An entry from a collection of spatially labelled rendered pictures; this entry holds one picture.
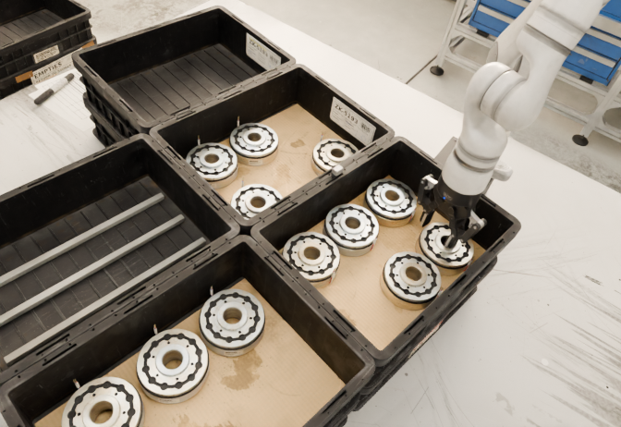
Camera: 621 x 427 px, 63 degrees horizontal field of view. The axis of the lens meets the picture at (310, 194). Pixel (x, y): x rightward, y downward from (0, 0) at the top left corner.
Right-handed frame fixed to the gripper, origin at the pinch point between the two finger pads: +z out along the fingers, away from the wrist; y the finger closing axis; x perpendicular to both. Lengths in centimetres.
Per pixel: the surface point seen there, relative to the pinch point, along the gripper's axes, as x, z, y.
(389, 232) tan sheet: -5.1, 4.3, -6.6
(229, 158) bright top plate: -22.3, 1.0, -37.1
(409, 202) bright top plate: 1.4, 1.3, -8.4
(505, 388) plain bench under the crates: -2.6, 17.5, 26.5
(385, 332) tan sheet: -20.4, 4.5, 8.2
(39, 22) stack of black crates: -24, 37, -166
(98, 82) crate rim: -37, -6, -63
